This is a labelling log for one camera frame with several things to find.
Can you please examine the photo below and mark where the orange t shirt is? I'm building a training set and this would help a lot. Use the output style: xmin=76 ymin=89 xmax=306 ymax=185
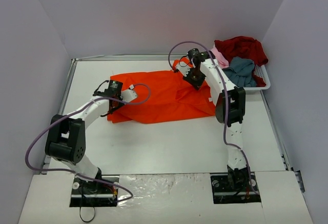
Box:
xmin=107 ymin=70 xmax=215 ymax=124

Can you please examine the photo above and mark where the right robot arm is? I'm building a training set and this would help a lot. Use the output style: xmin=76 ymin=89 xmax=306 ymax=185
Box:
xmin=179 ymin=48 xmax=248 ymax=190

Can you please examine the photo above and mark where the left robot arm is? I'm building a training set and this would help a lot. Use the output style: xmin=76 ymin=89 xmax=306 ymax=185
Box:
xmin=45 ymin=80 xmax=124 ymax=192

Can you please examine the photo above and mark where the pink t shirt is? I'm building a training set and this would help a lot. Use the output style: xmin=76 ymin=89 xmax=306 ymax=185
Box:
xmin=211 ymin=45 xmax=229 ymax=69

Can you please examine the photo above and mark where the teal t shirt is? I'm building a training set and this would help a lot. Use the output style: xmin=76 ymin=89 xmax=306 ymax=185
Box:
xmin=221 ymin=56 xmax=257 ymax=88

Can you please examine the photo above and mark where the dark red t shirt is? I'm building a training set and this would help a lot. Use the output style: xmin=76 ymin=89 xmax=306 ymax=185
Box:
xmin=214 ymin=36 xmax=269 ymax=87

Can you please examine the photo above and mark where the white plastic laundry basket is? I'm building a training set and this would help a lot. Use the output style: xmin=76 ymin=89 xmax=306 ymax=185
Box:
xmin=215 ymin=54 xmax=272 ymax=94

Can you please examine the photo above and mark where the white foam front board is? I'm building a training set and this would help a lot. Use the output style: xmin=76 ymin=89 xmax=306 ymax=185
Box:
xmin=19 ymin=171 xmax=312 ymax=223

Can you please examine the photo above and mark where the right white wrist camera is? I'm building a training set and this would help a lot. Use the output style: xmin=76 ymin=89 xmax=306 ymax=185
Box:
xmin=174 ymin=61 xmax=192 ymax=77

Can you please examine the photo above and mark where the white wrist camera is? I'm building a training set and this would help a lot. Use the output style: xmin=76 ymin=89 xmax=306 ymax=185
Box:
xmin=120 ymin=85 xmax=138 ymax=104
xmin=174 ymin=61 xmax=192 ymax=77

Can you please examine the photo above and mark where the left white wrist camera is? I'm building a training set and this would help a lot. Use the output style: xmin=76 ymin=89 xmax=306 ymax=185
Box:
xmin=120 ymin=85 xmax=138 ymax=104

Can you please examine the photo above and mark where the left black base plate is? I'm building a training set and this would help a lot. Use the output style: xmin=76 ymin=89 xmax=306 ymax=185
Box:
xmin=69 ymin=176 xmax=118 ymax=208

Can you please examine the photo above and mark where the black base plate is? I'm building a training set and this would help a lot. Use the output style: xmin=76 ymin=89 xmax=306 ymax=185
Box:
xmin=210 ymin=173 xmax=261 ymax=205
xmin=69 ymin=176 xmax=118 ymax=208

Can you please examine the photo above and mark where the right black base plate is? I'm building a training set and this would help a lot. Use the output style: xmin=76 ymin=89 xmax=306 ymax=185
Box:
xmin=210 ymin=173 xmax=261 ymax=205

